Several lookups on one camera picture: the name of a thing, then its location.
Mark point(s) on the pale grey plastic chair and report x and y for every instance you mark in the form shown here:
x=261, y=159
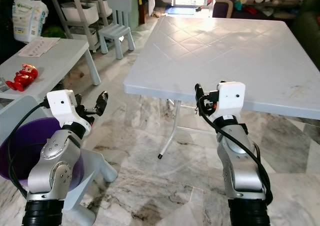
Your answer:
x=12, y=113

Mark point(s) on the white tiered storage cart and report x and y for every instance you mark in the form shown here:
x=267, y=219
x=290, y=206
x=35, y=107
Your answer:
x=77, y=13

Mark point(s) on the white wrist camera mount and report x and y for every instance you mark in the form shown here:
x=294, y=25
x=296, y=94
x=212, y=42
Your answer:
x=61, y=106
x=231, y=98

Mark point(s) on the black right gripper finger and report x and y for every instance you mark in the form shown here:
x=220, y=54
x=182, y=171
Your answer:
x=198, y=92
x=203, y=109

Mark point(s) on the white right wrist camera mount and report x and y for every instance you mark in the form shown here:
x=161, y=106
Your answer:
x=231, y=98

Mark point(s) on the large white folding table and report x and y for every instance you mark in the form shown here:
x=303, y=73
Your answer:
x=225, y=56

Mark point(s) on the purple plastic rubbish bin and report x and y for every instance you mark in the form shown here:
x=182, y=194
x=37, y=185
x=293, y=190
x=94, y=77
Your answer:
x=20, y=151

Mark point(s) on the white printed paper sheet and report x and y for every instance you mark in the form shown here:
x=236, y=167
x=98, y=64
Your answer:
x=39, y=46

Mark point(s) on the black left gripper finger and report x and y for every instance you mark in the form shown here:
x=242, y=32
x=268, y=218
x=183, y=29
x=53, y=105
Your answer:
x=97, y=111
x=103, y=99

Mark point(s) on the small grey metal object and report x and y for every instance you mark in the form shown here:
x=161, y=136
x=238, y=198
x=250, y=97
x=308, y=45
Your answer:
x=3, y=85

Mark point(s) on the small white plastic table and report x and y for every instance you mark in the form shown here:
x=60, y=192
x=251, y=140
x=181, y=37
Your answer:
x=65, y=61

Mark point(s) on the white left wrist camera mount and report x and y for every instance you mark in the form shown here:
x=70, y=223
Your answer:
x=61, y=106

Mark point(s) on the dark purple sofa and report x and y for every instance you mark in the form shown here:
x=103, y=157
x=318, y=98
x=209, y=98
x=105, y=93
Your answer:
x=230, y=7

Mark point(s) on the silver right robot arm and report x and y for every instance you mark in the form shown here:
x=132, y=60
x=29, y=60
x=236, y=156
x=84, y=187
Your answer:
x=242, y=171

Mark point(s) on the white diaper pack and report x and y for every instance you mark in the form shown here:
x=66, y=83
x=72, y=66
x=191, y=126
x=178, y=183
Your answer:
x=30, y=20

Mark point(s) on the blue door mat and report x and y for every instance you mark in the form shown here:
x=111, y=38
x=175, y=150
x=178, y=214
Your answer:
x=181, y=10

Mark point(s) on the pale blue child chair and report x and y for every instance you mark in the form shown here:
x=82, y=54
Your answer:
x=116, y=32

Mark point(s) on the red toy figure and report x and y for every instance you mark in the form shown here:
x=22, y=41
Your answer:
x=24, y=77

